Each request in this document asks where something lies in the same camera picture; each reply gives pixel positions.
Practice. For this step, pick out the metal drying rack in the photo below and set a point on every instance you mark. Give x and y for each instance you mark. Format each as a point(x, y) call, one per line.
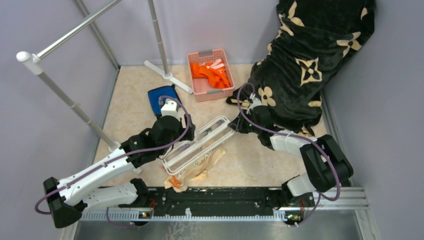
point(45, 138)

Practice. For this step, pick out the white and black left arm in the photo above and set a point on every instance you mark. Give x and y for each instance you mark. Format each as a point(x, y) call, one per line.
point(71, 197)

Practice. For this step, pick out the blue folded cloth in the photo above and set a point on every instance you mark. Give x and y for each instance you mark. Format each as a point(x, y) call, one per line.
point(155, 94)

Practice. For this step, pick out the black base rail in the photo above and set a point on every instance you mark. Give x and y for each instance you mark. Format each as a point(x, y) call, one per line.
point(219, 201)

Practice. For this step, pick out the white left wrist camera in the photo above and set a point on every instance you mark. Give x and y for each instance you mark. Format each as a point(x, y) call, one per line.
point(170, 108)

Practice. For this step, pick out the orange clothes peg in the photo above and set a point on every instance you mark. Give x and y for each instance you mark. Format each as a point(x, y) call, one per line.
point(174, 182)

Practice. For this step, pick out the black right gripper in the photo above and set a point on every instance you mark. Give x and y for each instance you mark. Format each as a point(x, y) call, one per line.
point(238, 124)

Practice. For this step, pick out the orange garment in basket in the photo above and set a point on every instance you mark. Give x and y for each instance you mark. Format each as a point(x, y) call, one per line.
point(215, 73)

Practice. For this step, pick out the white plastic clip hanger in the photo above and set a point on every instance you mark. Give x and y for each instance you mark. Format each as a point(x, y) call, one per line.
point(188, 153)

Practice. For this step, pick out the cream boxer underwear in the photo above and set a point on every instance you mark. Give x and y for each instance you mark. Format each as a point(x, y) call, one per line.
point(198, 170)

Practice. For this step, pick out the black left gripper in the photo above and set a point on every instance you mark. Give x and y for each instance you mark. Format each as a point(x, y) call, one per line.
point(189, 135)

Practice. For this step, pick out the pink plastic basket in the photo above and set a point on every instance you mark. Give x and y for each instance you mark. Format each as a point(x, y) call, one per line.
point(201, 89)

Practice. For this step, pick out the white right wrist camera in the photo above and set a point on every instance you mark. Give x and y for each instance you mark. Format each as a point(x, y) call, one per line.
point(255, 102)

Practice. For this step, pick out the black floral blanket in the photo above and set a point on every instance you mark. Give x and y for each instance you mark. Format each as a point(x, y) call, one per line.
point(315, 39)

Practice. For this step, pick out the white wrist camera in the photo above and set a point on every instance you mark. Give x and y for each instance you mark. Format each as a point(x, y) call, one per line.
point(170, 108)
point(255, 102)

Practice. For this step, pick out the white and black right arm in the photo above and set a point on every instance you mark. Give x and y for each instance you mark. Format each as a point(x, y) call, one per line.
point(325, 163)

